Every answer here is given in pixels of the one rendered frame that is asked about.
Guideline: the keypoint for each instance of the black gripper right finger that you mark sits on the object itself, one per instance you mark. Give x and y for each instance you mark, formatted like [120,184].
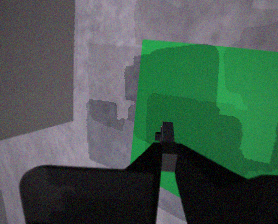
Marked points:
[213,194]

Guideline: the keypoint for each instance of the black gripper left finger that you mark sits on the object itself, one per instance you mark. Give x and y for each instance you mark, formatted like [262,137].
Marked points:
[59,194]

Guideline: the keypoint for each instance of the green translucent square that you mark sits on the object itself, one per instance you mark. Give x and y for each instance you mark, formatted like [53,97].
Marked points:
[223,102]

